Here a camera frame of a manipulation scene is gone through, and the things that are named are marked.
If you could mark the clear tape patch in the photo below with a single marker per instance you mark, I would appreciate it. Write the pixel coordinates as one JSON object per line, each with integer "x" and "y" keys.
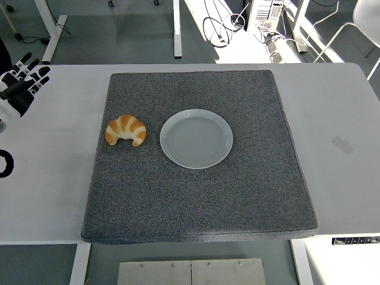
{"x": 343, "y": 145}

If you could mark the white table leg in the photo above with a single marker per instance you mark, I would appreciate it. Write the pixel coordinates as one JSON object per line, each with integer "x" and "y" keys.
{"x": 302, "y": 261}
{"x": 79, "y": 264}

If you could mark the black rounded object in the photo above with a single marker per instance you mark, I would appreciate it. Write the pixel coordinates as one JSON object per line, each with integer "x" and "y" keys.
{"x": 3, "y": 56}

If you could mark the grey power adapter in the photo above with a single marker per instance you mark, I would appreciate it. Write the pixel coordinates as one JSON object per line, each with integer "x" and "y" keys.
{"x": 276, "y": 55}

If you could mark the grey speckled mat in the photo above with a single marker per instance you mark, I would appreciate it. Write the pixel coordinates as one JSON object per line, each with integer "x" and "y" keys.
{"x": 207, "y": 202}

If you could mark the white computer tower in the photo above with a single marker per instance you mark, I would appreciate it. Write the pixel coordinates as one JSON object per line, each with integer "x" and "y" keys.
{"x": 267, "y": 13}

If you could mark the grey metal plate with screws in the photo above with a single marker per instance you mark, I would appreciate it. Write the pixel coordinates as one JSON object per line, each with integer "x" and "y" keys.
{"x": 191, "y": 271}

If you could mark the white desk leg with foot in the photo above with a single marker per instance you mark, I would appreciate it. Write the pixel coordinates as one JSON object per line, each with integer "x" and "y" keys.
{"x": 177, "y": 32}
{"x": 298, "y": 32}
{"x": 53, "y": 38}

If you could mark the white chair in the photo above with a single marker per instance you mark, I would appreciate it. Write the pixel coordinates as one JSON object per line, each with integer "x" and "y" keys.
{"x": 366, "y": 20}

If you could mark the round grey plate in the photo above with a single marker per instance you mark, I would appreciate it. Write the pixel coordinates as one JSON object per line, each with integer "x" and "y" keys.
{"x": 196, "y": 139}

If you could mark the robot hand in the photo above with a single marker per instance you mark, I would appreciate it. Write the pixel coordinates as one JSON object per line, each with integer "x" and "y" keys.
{"x": 25, "y": 99}

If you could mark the golden croissant bread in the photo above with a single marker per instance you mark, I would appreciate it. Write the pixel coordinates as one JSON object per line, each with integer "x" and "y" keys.
{"x": 129, "y": 126}

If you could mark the table height control panel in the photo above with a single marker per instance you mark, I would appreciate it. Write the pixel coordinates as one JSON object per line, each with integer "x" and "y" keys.
{"x": 356, "y": 240}

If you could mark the black caster wheel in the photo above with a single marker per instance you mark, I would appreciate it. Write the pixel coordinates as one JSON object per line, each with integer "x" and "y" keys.
{"x": 18, "y": 36}

